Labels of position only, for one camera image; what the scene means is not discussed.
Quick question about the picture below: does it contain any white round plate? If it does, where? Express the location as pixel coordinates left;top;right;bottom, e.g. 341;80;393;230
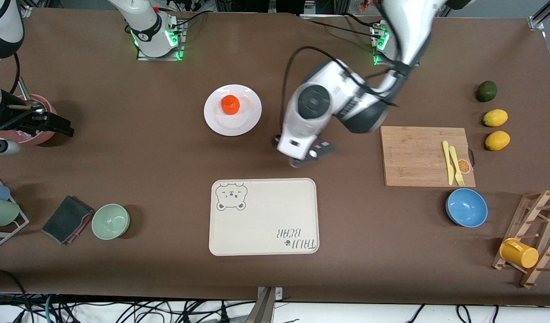
204;84;262;137

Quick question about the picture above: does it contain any orange mandarin fruit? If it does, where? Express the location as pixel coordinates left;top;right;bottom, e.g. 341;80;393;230
221;95;241;115

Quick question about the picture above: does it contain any pink bowl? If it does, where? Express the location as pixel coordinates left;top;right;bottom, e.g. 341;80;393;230
0;93;59;147

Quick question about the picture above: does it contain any cream tray with bear print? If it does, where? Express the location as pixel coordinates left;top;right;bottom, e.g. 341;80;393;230
209;178;320;257

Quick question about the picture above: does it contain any dark grey folded cloth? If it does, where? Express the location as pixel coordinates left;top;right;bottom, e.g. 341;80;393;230
42;195;95;245

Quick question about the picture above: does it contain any wooden cutting board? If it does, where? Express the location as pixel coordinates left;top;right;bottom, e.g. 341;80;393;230
380;126;476;188

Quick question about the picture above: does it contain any pale green cup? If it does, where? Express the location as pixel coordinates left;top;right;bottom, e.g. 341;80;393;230
0;197;21;227

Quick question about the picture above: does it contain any pale green bowl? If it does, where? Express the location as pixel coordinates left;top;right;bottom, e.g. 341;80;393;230
91;204;130;240

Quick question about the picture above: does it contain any yellow plastic knife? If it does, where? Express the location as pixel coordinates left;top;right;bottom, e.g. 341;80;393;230
442;140;455;186

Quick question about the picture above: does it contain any yellow plastic fork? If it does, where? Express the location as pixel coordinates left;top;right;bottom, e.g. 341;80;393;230
449;146;465;187

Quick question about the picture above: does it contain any blue bowl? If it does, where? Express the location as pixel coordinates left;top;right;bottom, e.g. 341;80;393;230
446;188;488;228

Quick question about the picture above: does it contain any dark green lime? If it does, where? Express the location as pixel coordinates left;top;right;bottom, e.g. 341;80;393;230
476;81;498;103

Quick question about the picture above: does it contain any yellow lemon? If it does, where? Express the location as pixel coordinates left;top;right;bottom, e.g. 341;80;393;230
485;131;511;151
483;109;508;127

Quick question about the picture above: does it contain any wooden cup rack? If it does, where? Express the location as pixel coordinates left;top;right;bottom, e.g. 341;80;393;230
492;190;550;288

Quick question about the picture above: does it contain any yellow cup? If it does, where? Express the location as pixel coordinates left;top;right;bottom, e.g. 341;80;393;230
499;238;539;269

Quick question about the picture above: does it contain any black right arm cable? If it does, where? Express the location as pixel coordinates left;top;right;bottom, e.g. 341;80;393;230
11;52;23;97

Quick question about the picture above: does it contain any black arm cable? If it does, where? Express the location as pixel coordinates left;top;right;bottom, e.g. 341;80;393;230
280;45;398;135
11;52;23;97

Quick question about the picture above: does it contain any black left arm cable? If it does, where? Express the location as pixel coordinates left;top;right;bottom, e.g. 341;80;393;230
280;45;398;135

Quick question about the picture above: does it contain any white wire rack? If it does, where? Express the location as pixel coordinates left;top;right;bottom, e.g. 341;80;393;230
0;178;30;250

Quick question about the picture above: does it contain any aluminium table bracket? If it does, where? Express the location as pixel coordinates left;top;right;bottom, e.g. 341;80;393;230
246;286;283;323

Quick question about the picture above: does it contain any aluminium frame profile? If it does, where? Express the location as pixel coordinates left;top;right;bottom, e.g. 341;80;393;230
528;0;550;31

